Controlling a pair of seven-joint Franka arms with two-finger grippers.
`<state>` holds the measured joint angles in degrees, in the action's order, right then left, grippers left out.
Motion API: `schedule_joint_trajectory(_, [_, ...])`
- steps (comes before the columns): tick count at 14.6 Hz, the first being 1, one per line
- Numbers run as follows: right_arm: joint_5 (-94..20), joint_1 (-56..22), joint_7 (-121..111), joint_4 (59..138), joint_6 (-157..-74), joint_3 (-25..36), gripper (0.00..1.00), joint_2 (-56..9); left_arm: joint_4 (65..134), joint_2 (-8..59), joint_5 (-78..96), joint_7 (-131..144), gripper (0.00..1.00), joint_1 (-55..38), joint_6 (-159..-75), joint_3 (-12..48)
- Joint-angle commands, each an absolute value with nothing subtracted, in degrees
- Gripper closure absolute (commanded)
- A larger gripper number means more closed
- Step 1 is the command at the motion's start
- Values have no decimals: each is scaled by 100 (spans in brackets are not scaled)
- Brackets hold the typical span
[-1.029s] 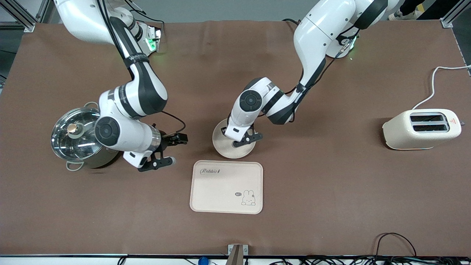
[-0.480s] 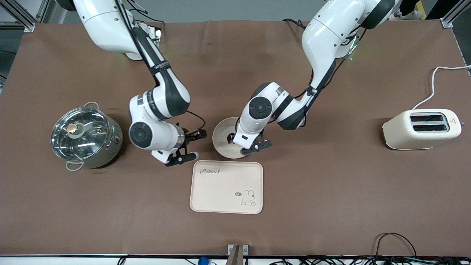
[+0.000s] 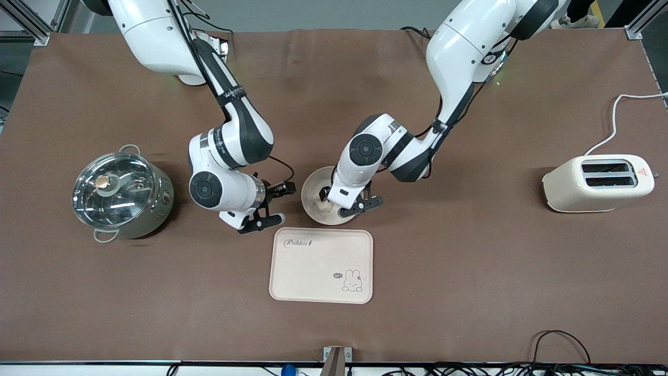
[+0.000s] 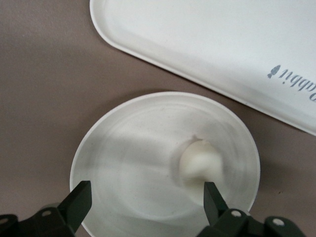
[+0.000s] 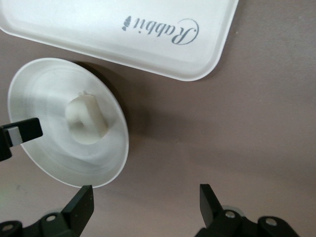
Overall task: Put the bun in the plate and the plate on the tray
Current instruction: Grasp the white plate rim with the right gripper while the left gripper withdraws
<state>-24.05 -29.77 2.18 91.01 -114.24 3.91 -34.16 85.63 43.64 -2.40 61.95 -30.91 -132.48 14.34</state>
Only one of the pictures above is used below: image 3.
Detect round cream plate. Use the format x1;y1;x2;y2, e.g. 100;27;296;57
301;166;361;227

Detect cream rabbit print tray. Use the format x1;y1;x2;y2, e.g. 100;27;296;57
269;227;374;304

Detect steel pot with lid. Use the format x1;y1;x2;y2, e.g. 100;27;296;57
72;144;175;244

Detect glass pot lid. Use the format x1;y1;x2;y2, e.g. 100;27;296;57
72;152;157;229

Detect brown table mat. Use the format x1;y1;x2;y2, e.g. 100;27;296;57
0;27;668;365

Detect cream two-slot toaster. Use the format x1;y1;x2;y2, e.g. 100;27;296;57
542;154;660;214

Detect white sneaker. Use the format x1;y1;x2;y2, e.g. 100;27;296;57
552;14;602;30

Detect black trouser leg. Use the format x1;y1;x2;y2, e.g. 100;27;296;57
604;0;654;29

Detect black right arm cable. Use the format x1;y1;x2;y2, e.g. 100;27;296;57
166;0;296;184

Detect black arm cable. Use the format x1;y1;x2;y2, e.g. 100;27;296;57
166;0;296;184
376;39;517;181

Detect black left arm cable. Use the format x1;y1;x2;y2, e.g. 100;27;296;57
376;39;517;181

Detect metal mounting bracket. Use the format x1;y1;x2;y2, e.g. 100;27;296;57
323;346;353;376

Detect black base cables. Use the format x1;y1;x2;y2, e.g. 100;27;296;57
400;26;434;41

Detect black looped cable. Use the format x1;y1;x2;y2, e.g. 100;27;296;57
531;330;593;366

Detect black cable bundle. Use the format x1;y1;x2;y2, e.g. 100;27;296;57
380;362;668;376

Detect aluminium frame profile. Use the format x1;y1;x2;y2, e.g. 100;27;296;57
0;0;72;46
624;0;668;40

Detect white toaster power cable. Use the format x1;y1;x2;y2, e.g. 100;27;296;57
584;92;668;157

